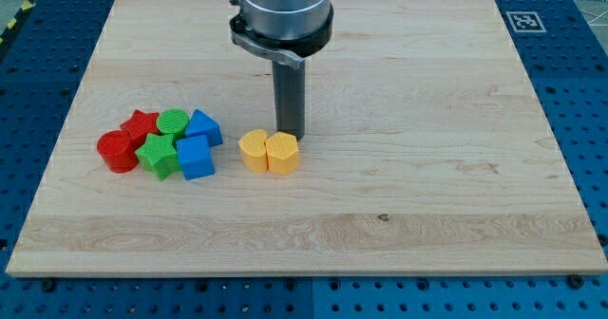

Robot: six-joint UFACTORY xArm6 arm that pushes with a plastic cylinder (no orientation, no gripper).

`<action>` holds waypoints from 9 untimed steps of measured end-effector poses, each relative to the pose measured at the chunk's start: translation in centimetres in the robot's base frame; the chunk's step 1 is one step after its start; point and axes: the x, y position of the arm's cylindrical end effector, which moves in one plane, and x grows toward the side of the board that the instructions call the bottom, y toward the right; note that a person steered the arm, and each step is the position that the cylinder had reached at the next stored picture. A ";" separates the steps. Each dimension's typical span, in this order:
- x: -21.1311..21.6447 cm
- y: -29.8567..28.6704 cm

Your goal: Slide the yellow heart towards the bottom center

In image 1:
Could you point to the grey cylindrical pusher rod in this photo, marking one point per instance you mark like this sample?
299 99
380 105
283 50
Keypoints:
289 89

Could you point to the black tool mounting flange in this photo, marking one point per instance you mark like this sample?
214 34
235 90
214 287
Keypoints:
291 53

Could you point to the yellow heart block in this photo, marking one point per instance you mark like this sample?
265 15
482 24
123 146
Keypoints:
253 150

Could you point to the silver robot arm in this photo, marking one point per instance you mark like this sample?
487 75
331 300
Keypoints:
285 32

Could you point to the yellow hexagon block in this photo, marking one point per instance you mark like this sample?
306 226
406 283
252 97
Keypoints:
282 153

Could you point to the blue triangle block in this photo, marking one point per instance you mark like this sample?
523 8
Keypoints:
201 124

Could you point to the blue cube block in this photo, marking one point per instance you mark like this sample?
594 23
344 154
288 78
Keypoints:
195 157

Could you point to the green cylinder block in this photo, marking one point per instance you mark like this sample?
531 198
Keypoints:
173 122

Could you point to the green star block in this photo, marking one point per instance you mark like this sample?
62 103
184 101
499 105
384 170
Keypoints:
159 156

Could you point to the red star block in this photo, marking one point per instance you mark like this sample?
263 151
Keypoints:
139 125

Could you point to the red cylinder block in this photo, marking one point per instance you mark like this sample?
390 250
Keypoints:
117 151

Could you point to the white fiducial marker tag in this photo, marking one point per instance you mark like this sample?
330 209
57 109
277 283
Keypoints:
525 22

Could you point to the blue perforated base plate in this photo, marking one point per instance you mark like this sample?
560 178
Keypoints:
46 54

